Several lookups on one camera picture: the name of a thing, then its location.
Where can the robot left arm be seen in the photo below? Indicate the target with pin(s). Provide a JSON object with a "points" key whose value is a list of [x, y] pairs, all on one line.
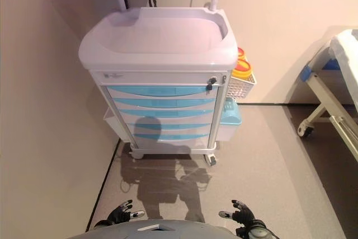
{"points": [[102, 223]]}

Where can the yellow sharps container red lid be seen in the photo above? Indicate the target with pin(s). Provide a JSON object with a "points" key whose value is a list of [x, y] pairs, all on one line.
{"points": [[241, 53], [242, 68]]}

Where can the small white side bin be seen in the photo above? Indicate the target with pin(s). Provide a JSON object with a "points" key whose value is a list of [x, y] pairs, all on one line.
{"points": [[113, 125]]}

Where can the cart caster wheel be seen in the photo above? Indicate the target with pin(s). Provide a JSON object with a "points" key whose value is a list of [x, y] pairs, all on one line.
{"points": [[137, 154], [211, 159]]}

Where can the bed caster wheel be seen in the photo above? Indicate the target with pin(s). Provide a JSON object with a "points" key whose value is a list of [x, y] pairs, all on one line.
{"points": [[306, 132]]}

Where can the bunch of black keys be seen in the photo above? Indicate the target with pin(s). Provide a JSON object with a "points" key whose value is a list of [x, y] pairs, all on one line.
{"points": [[211, 83]]}

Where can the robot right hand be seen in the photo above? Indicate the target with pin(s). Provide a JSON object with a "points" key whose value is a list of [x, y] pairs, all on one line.
{"points": [[243, 216]]}

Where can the white bin with blue lid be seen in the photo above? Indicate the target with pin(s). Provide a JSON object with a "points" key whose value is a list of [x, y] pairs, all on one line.
{"points": [[230, 121]]}

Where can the white medical cart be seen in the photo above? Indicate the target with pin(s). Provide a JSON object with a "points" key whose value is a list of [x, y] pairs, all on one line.
{"points": [[156, 51]]}

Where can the grey robot torso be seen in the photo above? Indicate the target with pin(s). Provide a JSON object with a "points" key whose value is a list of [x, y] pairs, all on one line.
{"points": [[156, 230]]}

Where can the blue front cart drawer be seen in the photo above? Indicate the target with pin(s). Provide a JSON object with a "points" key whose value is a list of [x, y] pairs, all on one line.
{"points": [[179, 126], [165, 115], [162, 91], [165, 103], [181, 137]]}

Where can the white lattice basket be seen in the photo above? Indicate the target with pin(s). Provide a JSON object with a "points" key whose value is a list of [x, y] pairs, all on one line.
{"points": [[240, 86]]}

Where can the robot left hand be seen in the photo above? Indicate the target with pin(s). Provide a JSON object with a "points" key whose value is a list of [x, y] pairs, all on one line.
{"points": [[121, 214]]}

